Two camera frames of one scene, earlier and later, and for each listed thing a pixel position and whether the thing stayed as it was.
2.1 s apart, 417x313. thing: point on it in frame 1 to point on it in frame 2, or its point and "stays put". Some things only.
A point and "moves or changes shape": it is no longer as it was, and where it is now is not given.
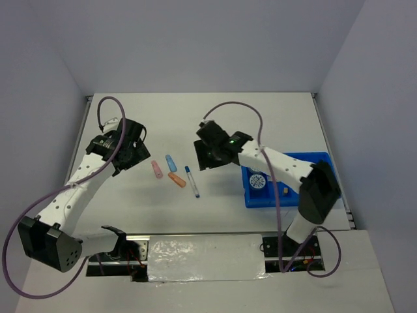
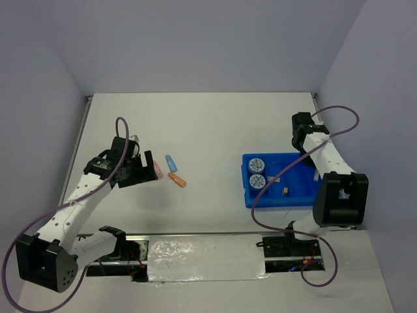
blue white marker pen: (187, 169) moves or changes shape
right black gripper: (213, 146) to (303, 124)
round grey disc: (254, 169) stays put
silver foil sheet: (205, 258) stays put
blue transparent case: (171, 163) stays put
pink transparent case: (157, 170) stays put
